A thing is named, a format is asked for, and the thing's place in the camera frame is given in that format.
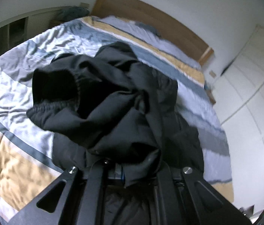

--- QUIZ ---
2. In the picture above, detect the black puffer jacket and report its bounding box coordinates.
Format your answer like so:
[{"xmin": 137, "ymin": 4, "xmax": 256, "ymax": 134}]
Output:
[{"xmin": 27, "ymin": 42, "xmax": 204, "ymax": 224}]

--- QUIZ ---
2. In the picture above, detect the striped duvet cover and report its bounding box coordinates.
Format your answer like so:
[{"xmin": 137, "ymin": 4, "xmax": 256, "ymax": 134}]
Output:
[{"xmin": 0, "ymin": 16, "xmax": 234, "ymax": 224}]

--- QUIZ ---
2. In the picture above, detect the wooden nightstand right side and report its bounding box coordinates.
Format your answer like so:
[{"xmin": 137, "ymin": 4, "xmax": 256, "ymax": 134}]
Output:
[{"xmin": 204, "ymin": 84, "xmax": 216, "ymax": 106}]

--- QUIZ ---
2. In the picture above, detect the white wardrobe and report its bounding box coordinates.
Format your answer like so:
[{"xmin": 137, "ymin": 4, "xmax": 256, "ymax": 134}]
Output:
[{"xmin": 212, "ymin": 26, "xmax": 264, "ymax": 213}]

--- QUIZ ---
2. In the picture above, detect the light blue pillow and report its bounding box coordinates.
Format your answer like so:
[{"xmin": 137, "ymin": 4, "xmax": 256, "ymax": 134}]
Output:
[{"xmin": 98, "ymin": 16, "xmax": 202, "ymax": 71}]

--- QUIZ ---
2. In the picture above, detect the white shelf unit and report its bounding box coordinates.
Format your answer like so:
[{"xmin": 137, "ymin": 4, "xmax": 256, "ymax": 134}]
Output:
[{"xmin": 0, "ymin": 6, "xmax": 68, "ymax": 55}]

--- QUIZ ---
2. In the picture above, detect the dark cushion by shelf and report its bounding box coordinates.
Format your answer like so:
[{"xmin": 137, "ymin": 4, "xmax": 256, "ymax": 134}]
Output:
[{"xmin": 55, "ymin": 6, "xmax": 90, "ymax": 22}]

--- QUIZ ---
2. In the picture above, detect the wooden headboard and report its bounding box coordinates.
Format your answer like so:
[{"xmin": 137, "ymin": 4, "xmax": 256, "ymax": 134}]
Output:
[{"xmin": 91, "ymin": 0, "xmax": 214, "ymax": 66}]

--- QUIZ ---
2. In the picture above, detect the beige wall switch plate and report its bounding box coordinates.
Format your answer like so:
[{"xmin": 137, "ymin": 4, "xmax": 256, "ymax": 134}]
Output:
[{"xmin": 209, "ymin": 71, "xmax": 216, "ymax": 78}]

